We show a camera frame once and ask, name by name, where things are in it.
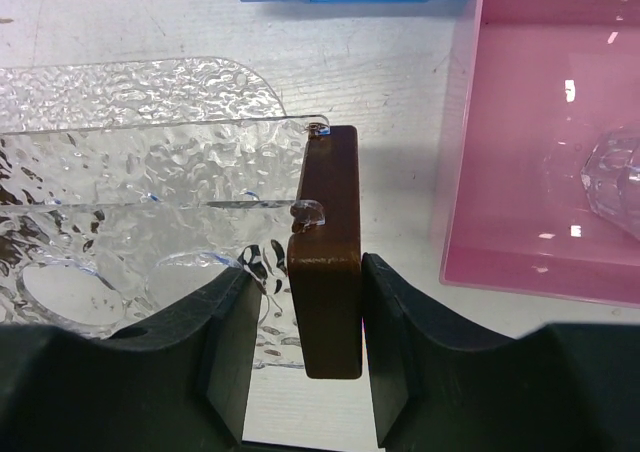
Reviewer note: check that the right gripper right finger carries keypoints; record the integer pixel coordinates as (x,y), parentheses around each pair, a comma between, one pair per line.
(441,382)

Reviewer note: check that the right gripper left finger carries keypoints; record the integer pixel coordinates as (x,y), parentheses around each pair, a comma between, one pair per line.
(175,381)

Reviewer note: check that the clear textured oval tray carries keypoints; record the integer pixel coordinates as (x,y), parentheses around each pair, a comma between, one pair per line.
(130,93)

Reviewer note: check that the pink plastic box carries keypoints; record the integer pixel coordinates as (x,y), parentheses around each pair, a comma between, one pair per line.
(538,179)

